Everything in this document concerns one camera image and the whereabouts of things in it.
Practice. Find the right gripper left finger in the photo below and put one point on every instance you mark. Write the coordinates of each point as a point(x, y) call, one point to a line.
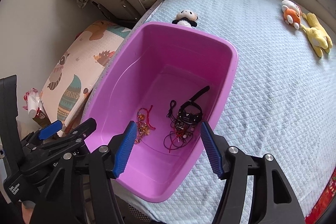
point(62, 199)

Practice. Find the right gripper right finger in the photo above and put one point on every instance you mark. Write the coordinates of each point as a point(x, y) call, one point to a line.
point(273, 199)

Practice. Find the black wrist watch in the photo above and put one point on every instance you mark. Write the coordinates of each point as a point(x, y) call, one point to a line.
point(190, 112)

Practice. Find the panda plush toy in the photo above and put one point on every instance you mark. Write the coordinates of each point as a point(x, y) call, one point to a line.
point(186, 18)

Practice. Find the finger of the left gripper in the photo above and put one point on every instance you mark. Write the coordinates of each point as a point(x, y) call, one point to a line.
point(50, 130)
point(55, 146)

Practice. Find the animal print play mat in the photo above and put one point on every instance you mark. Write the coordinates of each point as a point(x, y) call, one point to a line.
point(70, 83)

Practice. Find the black cord jewelry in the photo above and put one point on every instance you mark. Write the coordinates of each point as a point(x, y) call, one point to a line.
point(172, 106)

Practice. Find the orange white plush toy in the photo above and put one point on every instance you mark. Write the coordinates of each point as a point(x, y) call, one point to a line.
point(292, 13)

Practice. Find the purple plastic bin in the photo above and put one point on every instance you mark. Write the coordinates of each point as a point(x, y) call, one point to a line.
point(160, 63)

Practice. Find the yellow plush toy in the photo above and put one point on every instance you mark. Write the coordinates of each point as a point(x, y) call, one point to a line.
point(318, 37)

